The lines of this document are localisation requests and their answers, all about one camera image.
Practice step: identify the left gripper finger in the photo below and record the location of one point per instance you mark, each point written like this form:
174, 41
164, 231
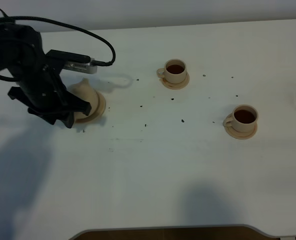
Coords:
66, 117
76, 104

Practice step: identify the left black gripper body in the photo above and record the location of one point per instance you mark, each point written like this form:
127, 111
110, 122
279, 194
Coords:
43, 94

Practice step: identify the beige ceramic teapot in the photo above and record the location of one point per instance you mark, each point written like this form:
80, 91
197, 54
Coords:
87, 93

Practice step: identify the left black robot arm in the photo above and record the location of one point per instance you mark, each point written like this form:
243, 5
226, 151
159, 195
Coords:
22, 55

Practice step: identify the beige teapot saucer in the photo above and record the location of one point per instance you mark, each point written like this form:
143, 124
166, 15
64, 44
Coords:
97, 113

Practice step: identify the far beige cup saucer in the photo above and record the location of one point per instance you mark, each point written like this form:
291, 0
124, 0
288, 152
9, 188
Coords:
176, 86

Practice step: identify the beige cup saucer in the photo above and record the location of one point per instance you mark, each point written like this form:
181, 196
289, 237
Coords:
176, 86
241, 134

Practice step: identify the far beige teacup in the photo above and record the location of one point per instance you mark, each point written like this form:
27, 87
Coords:
174, 71

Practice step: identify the beige teacup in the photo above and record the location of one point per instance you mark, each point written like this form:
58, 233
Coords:
174, 71
242, 119

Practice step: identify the near beige cup saucer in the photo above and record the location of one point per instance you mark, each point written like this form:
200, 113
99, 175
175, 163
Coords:
241, 134

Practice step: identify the near beige teacup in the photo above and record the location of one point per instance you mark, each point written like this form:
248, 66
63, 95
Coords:
242, 119

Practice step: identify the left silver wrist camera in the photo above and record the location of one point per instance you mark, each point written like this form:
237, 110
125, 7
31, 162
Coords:
85, 68

